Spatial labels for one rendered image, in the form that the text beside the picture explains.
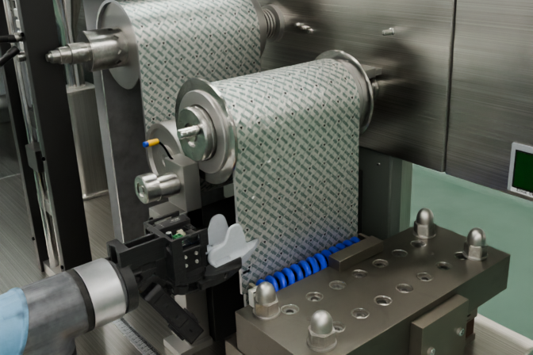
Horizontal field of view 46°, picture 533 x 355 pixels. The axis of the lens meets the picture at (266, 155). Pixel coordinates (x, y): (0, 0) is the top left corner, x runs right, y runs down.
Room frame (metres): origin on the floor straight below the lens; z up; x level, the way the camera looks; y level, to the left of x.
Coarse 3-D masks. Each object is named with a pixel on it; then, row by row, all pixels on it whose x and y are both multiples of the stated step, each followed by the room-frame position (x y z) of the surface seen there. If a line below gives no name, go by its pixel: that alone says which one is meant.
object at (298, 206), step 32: (288, 160) 0.82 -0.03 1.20; (320, 160) 0.85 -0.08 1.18; (352, 160) 0.90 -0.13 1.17; (256, 192) 0.78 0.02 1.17; (288, 192) 0.81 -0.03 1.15; (320, 192) 0.85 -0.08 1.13; (352, 192) 0.90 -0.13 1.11; (256, 224) 0.78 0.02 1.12; (288, 224) 0.81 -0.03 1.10; (320, 224) 0.85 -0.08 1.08; (352, 224) 0.90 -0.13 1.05; (256, 256) 0.78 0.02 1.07; (288, 256) 0.81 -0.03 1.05
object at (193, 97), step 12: (192, 96) 0.81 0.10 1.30; (204, 96) 0.79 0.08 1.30; (360, 96) 0.91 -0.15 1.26; (180, 108) 0.84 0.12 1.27; (204, 108) 0.79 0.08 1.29; (216, 108) 0.77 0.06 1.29; (360, 108) 0.91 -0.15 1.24; (216, 120) 0.77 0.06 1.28; (216, 156) 0.78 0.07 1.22; (204, 168) 0.80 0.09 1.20; (216, 168) 0.78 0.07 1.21
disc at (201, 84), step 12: (192, 84) 0.82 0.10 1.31; (204, 84) 0.80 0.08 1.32; (180, 96) 0.85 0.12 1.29; (216, 96) 0.78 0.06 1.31; (228, 108) 0.76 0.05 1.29; (228, 120) 0.76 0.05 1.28; (228, 132) 0.76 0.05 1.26; (228, 144) 0.76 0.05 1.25; (228, 156) 0.76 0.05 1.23; (228, 168) 0.76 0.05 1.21; (216, 180) 0.79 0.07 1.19
